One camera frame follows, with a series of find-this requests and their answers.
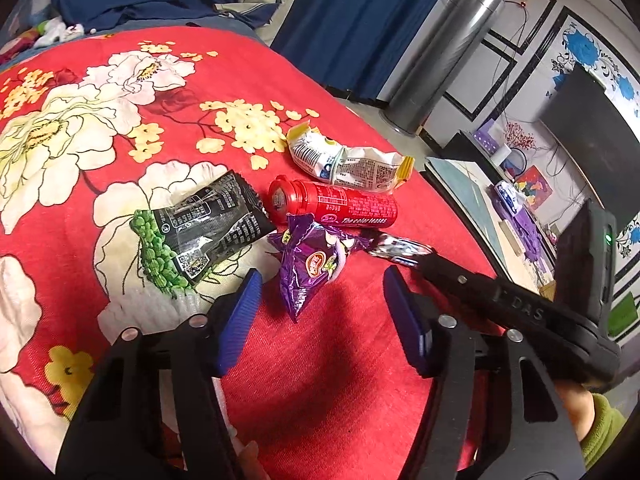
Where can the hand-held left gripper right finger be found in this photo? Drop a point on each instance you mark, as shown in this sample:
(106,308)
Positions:
(407,320)

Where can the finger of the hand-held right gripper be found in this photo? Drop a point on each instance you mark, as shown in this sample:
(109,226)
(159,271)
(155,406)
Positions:
(450,272)

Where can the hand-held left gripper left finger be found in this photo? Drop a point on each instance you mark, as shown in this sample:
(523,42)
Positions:
(240,320)

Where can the silver foil wrapper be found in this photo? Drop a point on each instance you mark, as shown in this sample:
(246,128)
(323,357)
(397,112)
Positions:
(400,250)

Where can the purple snack wrapper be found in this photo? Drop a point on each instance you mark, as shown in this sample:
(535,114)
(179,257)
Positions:
(310,265)

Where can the person's right forearm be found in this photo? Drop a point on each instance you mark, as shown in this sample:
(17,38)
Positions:
(595,420)

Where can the person's left hand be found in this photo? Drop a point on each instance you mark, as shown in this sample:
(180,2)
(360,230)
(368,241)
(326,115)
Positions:
(247,455)

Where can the purple backpack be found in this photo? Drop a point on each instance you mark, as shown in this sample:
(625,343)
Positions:
(530,232)

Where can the marble top coffee table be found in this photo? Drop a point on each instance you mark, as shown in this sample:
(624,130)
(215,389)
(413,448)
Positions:
(470,200)

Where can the white tissue pack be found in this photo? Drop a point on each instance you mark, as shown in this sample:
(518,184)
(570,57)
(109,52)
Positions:
(507,195)

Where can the black green snack wrapper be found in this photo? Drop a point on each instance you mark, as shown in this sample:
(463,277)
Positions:
(210,225)

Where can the colourful portrait painting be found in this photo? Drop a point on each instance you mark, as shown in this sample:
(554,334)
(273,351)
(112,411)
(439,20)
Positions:
(534,187)

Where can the red floral blanket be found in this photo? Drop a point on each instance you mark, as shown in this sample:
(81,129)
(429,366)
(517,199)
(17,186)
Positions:
(325,400)

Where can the dark television cabinet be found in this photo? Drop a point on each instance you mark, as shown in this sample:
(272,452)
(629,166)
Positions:
(460,147)

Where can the round blue ornament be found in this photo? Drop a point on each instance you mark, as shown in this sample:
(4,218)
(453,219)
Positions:
(514,164)

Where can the white vase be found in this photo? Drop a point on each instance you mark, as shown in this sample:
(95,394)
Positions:
(501,155)

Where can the red plastic tube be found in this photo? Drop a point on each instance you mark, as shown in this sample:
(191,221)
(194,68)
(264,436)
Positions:
(340,205)

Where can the purple tissue box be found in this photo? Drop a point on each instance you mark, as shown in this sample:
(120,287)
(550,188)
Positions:
(486,139)

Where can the white crumpled snack wrapper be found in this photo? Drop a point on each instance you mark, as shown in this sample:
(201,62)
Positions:
(345,165)

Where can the silver tower air conditioner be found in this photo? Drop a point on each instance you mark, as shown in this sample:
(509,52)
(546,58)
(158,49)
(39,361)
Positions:
(440,60)

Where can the blue quilt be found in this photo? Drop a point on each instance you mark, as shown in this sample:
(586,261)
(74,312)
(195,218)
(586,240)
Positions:
(240,15)

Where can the white plush toy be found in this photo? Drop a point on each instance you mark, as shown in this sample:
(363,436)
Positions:
(59,32)

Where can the red plush toy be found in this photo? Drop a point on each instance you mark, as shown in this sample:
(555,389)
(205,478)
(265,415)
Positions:
(15,45)

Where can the black wall television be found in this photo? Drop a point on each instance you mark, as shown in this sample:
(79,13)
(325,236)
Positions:
(595,150)

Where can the blue flower wall decal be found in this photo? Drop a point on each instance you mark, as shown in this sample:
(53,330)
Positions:
(582,45)

